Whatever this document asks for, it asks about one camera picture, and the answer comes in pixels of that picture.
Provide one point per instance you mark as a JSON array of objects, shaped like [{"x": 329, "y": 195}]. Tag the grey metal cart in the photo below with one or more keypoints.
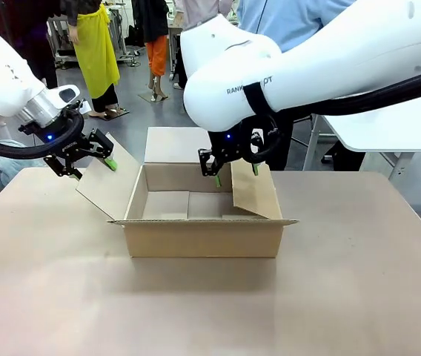
[
  {"x": 123, "y": 37},
  {"x": 64, "y": 52}
]

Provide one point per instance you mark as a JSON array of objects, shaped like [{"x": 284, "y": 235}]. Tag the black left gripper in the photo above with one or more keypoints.
[{"x": 56, "y": 142}]

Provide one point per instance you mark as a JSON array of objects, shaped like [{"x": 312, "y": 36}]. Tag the black mannequin base plate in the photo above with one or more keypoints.
[{"x": 116, "y": 114}]

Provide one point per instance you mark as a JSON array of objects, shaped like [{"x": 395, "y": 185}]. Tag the mannequin in dark clothes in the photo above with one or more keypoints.
[{"x": 36, "y": 37}]

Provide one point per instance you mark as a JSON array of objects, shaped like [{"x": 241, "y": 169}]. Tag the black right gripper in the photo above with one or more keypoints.
[{"x": 229, "y": 144}]

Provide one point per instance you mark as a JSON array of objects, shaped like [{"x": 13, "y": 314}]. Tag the mannequin with yellow apron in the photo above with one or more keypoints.
[{"x": 95, "y": 55}]

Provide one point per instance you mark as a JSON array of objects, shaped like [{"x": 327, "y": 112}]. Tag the mannequin with pink shirt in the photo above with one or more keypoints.
[{"x": 195, "y": 13}]

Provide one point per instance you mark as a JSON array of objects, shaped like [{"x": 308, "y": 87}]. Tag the mannequin with orange trousers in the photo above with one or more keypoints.
[{"x": 157, "y": 52}]

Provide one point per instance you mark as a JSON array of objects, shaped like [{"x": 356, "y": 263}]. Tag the brown cardboard box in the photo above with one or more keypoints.
[{"x": 203, "y": 239}]

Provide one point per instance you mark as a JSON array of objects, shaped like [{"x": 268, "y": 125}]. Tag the grey mannequin base plate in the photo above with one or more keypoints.
[{"x": 151, "y": 97}]

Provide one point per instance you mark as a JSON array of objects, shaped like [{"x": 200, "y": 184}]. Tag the person in blue sweatshirt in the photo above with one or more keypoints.
[{"x": 288, "y": 22}]

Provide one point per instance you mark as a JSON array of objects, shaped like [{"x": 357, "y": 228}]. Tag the white table with grey legs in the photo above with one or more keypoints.
[{"x": 381, "y": 130}]

